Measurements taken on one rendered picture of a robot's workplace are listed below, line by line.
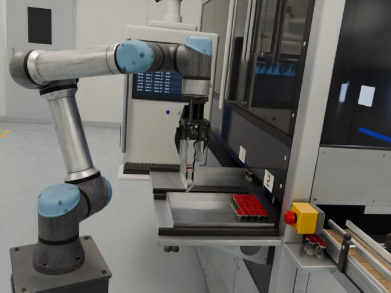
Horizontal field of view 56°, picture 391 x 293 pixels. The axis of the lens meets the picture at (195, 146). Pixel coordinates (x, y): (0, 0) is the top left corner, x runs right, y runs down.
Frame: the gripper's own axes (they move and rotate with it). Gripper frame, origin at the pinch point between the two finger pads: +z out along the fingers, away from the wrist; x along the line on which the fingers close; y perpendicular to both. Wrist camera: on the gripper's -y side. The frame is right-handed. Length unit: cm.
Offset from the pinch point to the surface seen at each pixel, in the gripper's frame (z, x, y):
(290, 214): 13.0, 29.7, 5.8
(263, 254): 36.0, 31.6, -13.8
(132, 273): 105, -9, -124
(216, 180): 21, 24, -58
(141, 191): 95, 4, -267
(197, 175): 21, 17, -65
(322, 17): -43, 34, 3
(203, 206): 23.1, 12.0, -29.4
